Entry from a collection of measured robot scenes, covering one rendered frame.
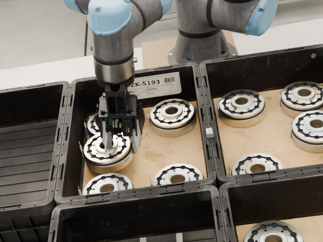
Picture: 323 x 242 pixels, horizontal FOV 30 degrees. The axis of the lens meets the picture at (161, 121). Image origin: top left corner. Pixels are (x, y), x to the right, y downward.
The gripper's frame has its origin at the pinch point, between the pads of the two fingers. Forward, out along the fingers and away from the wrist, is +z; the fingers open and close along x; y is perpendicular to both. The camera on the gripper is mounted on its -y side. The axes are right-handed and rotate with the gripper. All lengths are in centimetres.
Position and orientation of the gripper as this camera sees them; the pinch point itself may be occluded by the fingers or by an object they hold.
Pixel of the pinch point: (122, 146)
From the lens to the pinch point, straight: 128.3
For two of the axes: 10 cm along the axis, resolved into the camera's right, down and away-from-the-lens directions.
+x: 10.0, -0.5, 0.1
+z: 0.3, 7.8, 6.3
